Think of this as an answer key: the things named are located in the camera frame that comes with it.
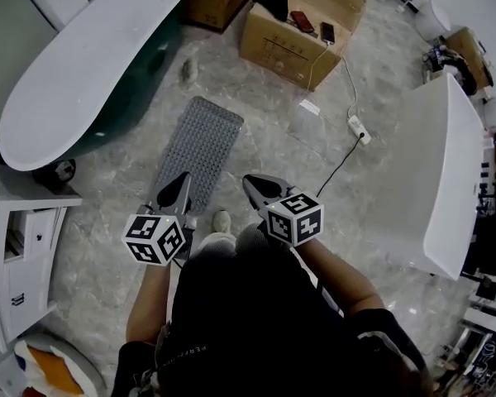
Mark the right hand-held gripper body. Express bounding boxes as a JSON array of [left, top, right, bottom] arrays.
[[241, 174, 326, 248]]

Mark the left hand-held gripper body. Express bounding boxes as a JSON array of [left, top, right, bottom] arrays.
[[121, 171, 198, 268]]

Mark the grey perforated bath mat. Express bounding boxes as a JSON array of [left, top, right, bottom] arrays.
[[148, 96, 246, 218]]

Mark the person's left forearm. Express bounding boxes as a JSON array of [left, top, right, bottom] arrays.
[[126, 258, 184, 346]]

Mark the person's right forearm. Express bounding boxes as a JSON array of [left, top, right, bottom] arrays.
[[291, 237, 388, 318]]

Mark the grey marble floor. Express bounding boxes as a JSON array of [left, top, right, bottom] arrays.
[[24, 0, 489, 397]]

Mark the person's right shoe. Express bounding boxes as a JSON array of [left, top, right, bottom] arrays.
[[211, 209, 233, 236]]

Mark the clear plastic sheet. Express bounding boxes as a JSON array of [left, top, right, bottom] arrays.
[[286, 97, 357, 157]]

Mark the white power strip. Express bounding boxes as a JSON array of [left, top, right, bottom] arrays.
[[346, 114, 373, 146]]

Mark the person's black shirt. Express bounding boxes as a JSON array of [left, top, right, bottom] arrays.
[[114, 237, 436, 397]]

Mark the white cabinet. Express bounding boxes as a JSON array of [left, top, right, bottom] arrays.
[[0, 159, 84, 356]]

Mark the white rectangular bathtub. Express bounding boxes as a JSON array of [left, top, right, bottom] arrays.
[[367, 72, 496, 281]]

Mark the large printed cardboard box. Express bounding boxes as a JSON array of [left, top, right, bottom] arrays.
[[238, 0, 371, 93]]

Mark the green oval bathtub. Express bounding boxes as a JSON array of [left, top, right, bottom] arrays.
[[0, 0, 188, 174]]

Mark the black phone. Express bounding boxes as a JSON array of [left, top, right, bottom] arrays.
[[319, 21, 337, 45]]

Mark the red phone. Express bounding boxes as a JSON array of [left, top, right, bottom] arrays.
[[289, 10, 317, 34]]

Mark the black power cable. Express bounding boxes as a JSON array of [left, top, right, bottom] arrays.
[[315, 136, 364, 199]]

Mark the white charging cable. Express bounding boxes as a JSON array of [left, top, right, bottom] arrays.
[[307, 39, 360, 120]]

